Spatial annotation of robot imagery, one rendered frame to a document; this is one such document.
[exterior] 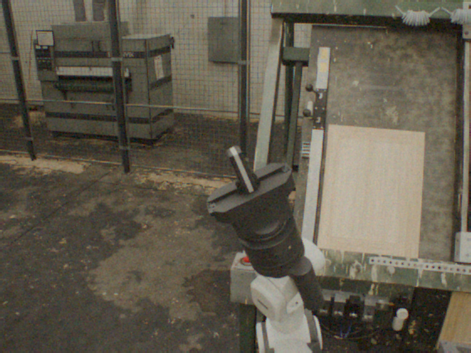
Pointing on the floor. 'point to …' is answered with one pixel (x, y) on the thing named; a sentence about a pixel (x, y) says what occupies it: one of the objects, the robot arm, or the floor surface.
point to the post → (246, 328)
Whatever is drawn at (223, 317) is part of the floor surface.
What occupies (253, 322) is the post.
